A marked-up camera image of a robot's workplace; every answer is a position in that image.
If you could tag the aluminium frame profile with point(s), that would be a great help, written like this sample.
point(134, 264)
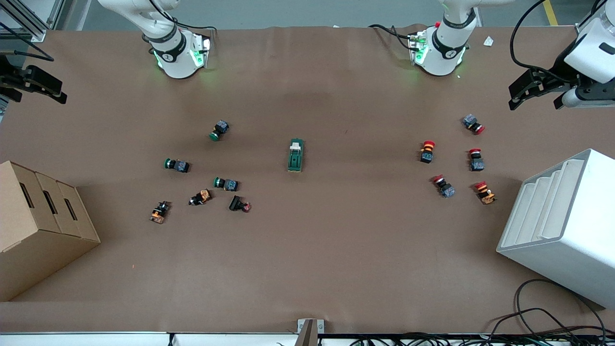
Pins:
point(9, 33)
point(583, 30)

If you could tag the black push button orange body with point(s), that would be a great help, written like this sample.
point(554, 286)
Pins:
point(159, 212)
point(200, 197)

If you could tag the white table edge rail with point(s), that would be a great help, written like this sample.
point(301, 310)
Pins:
point(96, 340)

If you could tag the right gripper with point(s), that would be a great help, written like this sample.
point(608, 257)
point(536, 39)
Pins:
point(10, 77)

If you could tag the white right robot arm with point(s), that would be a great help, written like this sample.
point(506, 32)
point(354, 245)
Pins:
point(175, 62)

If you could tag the white stepped plastic bin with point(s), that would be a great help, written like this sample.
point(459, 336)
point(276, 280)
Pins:
point(571, 240)

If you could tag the brown cardboard box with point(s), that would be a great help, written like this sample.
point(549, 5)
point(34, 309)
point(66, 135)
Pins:
point(33, 240)

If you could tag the small white paper scrap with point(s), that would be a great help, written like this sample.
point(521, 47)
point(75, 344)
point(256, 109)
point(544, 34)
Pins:
point(488, 41)

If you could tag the red mushroom button blue body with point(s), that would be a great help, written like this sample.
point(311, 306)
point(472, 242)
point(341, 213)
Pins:
point(473, 123)
point(476, 161)
point(444, 186)

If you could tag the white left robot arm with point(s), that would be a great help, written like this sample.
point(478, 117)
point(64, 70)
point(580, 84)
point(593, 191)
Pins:
point(444, 53)

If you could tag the green push button blue body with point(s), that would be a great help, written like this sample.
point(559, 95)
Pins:
point(177, 165)
point(226, 183)
point(219, 130)

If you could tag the red mushroom button orange body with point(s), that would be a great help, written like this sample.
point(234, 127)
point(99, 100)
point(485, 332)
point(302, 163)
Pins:
point(427, 151)
point(485, 192)

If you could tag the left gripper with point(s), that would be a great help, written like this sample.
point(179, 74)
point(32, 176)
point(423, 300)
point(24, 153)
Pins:
point(560, 72)

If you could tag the brown paper table cover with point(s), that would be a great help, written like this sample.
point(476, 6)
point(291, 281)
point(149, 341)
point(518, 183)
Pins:
point(336, 250)

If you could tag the metal table edge bracket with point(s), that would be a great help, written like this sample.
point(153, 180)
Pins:
point(310, 329)

